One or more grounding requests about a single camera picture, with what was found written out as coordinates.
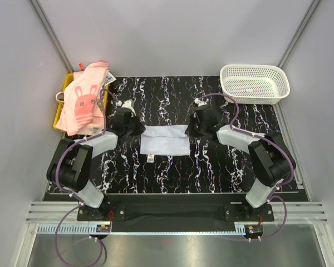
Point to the slotted white cable duct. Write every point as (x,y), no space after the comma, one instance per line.
(67,229)

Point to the beige cloth loop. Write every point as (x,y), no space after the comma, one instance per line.
(60,97)

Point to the light blue towel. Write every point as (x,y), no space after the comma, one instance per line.
(165,141)

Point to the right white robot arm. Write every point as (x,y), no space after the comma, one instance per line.
(271,159)

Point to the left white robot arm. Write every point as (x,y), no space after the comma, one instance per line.
(70,166)

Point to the right small circuit board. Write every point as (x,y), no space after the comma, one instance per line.
(253,229)

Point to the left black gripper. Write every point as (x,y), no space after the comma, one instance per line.
(140,128)

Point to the left small circuit board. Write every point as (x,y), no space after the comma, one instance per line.
(103,228)

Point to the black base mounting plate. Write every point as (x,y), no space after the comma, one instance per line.
(176,213)

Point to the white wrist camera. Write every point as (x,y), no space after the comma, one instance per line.
(127,106)
(200,104)

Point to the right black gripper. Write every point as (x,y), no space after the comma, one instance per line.
(190,131)

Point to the pink bunny towel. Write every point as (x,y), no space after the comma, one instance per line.
(81,114)

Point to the small circuit board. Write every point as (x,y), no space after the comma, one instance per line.
(253,229)
(103,228)

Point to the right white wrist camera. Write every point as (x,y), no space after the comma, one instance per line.
(200,104)

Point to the white perforated basket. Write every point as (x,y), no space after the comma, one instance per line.
(254,84)

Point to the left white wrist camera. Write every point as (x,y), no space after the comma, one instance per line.
(127,106)

